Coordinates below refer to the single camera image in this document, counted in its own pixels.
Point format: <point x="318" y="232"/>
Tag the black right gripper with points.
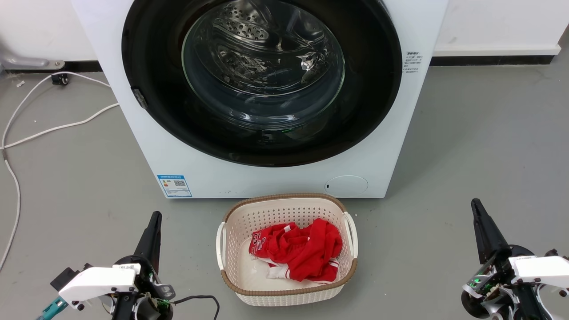
<point x="491" y="284"/>

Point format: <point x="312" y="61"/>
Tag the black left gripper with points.
<point x="149" y="289"/>

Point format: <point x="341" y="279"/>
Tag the black round glass washer door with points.
<point x="151" y="66"/>

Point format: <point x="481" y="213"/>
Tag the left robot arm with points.
<point x="122" y="310"/>

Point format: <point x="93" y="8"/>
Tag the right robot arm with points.
<point x="529" y="306"/>

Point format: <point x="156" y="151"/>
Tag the white front-load washing machine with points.
<point x="266" y="180"/>

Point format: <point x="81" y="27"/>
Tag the blue energy label sticker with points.
<point x="174" y="186"/>

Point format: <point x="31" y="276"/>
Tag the cream perforated laundry basket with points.
<point x="284" y="208"/>

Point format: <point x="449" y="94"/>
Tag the round white filter cover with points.
<point x="346" y="185"/>

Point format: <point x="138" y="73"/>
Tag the red basketball jersey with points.
<point x="306" y="253"/>

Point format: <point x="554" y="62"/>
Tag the small black caster wheel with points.
<point x="60" y="79"/>

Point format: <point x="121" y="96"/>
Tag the small printed text sticker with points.
<point x="412" y="62"/>

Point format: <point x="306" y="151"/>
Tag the stainless steel washer drum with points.
<point x="242" y="24"/>

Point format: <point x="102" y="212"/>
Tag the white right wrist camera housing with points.
<point x="542" y="269"/>

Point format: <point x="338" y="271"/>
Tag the grey metal floor bracket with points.
<point x="26" y="61"/>

